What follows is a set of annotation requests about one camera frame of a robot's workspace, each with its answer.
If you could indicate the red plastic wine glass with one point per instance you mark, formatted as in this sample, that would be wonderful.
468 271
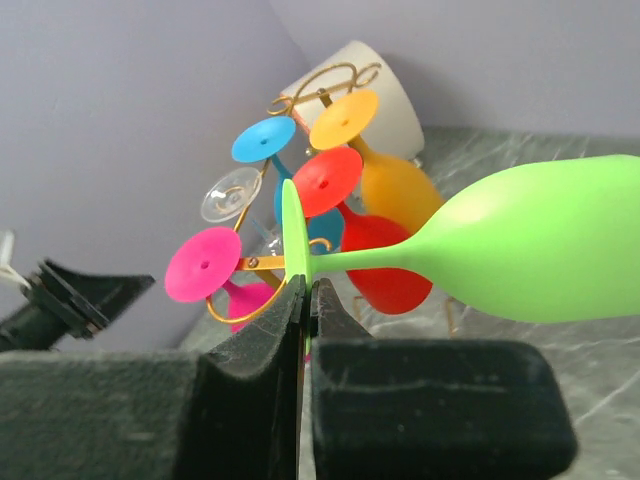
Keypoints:
323 184

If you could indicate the white semicircular drawer box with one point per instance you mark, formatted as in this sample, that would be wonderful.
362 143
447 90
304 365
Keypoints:
395 129

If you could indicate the green plastic wine glass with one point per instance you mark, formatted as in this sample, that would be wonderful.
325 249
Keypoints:
541 243

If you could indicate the pink plastic wine glass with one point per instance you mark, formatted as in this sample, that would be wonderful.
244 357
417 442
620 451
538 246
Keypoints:
205 264

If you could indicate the orange plastic wine glass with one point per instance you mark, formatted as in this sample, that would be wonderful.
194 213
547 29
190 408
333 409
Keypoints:
391 187

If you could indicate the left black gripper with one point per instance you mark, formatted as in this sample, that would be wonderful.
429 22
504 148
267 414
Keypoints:
63 302

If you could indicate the blue plastic wine glass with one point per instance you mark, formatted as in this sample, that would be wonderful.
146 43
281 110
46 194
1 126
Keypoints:
263 141

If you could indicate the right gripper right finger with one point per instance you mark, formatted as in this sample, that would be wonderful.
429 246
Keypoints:
431 408

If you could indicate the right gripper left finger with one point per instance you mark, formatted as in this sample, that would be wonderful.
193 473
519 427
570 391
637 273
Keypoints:
244 415

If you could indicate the clear wine glass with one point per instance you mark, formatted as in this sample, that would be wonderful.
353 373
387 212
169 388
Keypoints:
231 198

